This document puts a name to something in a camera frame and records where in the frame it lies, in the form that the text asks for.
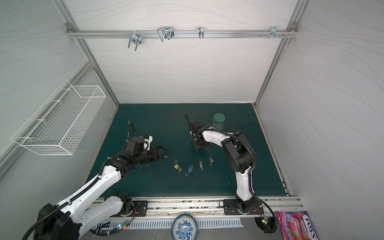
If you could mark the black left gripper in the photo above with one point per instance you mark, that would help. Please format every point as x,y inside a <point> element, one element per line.
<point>158,152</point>

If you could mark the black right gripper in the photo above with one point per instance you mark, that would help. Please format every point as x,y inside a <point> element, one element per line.
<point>197,142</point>

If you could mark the blue padlock with keys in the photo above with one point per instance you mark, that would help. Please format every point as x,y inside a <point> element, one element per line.
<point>189,170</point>

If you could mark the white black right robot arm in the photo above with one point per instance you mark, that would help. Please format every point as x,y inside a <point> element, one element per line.
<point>239,154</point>

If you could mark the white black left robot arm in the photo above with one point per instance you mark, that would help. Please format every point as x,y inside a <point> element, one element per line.
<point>72,217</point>

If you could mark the brass padlock with keys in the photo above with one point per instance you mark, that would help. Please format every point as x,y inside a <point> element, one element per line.
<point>177,167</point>

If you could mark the clear jar green lid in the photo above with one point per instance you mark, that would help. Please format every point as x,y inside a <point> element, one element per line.
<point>219,121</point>

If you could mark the blue white patterned plate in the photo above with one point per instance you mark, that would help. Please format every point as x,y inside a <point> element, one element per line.
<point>184,227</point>

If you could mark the metal hook clamp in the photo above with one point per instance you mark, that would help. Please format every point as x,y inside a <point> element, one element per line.
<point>201,32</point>

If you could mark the metal U-bolt clamp middle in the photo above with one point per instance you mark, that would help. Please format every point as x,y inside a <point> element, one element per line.
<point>165,33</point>

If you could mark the metal u-bolt clamp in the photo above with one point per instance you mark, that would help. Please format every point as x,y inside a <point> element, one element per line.
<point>165,33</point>
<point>135,39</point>

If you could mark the aluminium top crossbar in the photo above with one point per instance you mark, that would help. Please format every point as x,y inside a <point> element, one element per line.
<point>73,33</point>

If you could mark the metal U-bolt clamp left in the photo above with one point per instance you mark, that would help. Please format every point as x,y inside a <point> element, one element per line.
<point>135,39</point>

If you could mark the pink Fox's candy bag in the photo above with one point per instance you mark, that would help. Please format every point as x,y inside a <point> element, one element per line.
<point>296,226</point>

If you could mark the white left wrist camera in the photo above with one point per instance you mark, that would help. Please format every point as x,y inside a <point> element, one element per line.
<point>147,142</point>

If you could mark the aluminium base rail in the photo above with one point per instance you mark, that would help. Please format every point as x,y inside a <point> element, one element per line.
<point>214,207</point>

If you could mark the white slotted cable duct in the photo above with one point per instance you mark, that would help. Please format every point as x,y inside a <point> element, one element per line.
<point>203,223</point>

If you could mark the white wire basket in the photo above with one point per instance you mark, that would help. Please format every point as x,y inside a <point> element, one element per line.
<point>57,127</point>

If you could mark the metal bracket clamp right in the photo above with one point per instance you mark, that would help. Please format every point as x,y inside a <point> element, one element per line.
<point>273,34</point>

